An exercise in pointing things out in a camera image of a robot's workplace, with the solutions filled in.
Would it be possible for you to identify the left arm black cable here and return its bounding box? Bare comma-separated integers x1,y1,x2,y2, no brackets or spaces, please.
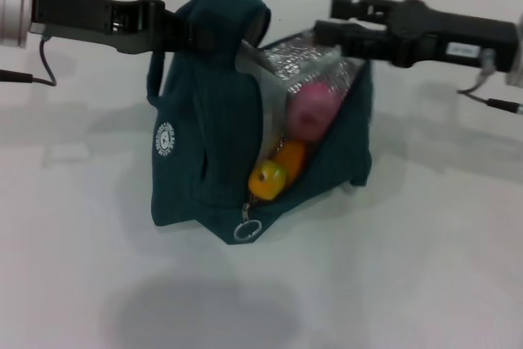
0,38,57,87

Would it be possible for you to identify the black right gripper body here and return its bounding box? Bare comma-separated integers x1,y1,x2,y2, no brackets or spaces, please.
387,0,520,74

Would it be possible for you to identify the yellow banana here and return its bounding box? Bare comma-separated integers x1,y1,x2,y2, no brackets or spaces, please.
248,141,306,202

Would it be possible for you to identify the pink toy peach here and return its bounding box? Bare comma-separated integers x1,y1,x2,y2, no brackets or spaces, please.
288,82,340,141

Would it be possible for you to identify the dark teal insulated lunch bag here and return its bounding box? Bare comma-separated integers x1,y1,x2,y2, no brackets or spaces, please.
146,0,375,246

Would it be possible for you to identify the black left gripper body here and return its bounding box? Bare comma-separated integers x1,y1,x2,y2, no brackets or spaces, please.
30,0,172,55

